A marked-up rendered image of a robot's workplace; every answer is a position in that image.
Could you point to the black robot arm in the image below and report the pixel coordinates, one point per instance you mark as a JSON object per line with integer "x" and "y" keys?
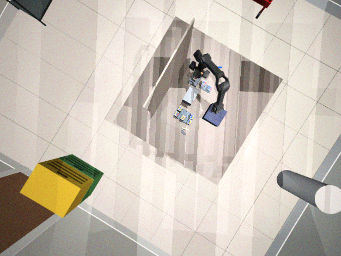
{"x": 206, "y": 61}

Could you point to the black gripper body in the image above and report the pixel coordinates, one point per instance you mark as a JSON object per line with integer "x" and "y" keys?
{"x": 193, "y": 66}

